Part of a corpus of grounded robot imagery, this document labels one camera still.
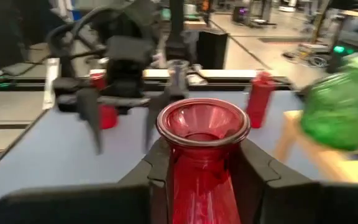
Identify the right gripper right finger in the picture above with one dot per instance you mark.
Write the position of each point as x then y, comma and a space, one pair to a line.
291, 202

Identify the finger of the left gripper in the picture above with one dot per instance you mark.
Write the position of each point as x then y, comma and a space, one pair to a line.
154, 118
90, 118

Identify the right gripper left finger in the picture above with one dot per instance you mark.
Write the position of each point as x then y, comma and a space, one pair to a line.
104, 202

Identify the red flared-rim glass vase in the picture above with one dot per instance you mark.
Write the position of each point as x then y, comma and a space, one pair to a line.
202, 186

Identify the green glass vase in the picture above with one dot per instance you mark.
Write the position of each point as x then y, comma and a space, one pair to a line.
340, 112

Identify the red ribbed cylinder vase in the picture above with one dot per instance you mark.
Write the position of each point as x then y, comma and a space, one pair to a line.
259, 102

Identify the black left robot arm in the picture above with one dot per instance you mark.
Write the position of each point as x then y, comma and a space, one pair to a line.
126, 18

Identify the wooden slatted shelf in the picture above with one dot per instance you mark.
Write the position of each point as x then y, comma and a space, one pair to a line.
331, 161

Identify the red bulbous glass vase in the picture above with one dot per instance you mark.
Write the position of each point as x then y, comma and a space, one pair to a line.
108, 118

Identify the tall clear glass vase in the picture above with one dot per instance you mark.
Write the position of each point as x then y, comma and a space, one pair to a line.
178, 74

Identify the black cabinet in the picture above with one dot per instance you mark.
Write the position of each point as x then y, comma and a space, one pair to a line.
213, 49

